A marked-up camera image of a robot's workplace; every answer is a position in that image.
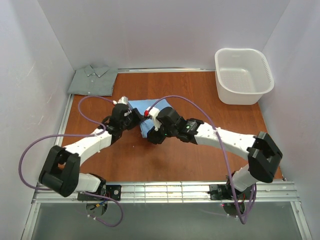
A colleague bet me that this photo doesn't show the light blue long sleeve shirt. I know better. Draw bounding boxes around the light blue long sleeve shirt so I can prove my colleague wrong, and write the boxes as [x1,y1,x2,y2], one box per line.
[126,99,173,139]

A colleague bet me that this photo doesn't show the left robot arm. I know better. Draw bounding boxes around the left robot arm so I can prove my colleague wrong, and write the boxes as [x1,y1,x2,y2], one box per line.
[38,103,144,197]

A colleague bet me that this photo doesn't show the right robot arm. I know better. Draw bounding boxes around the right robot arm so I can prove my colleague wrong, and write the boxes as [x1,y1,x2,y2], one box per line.
[144,107,283,199]

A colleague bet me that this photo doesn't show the folded grey shirt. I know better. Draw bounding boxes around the folded grey shirt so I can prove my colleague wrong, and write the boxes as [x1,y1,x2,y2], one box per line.
[67,65,119,97]

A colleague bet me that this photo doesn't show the white plastic basket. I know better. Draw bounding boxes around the white plastic basket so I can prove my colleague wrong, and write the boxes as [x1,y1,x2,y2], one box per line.
[214,48,275,105]

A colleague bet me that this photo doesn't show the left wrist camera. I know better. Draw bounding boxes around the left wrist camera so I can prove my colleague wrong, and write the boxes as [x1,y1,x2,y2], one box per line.
[112,96,133,117]

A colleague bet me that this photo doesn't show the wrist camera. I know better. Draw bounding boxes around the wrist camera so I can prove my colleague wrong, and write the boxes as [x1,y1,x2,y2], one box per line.
[112,96,133,117]
[144,106,162,131]

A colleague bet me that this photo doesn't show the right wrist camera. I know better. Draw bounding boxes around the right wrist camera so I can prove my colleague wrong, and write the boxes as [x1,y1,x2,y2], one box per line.
[144,106,162,131]

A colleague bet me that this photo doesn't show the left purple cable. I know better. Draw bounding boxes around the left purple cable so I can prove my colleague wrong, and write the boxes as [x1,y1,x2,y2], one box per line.
[19,95,125,228]

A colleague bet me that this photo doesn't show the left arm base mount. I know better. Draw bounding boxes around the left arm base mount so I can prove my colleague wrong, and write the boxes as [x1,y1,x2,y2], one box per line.
[101,184,122,201]

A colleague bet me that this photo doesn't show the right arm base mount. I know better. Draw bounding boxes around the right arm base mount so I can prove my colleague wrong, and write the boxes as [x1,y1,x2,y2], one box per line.
[207,183,252,201]

